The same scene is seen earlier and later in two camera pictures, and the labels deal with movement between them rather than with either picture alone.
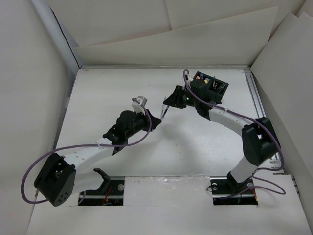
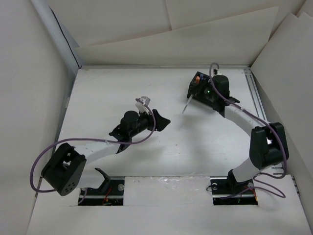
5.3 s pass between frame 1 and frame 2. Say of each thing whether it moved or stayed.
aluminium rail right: stayed
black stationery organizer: stayed
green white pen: moved
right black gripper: moved
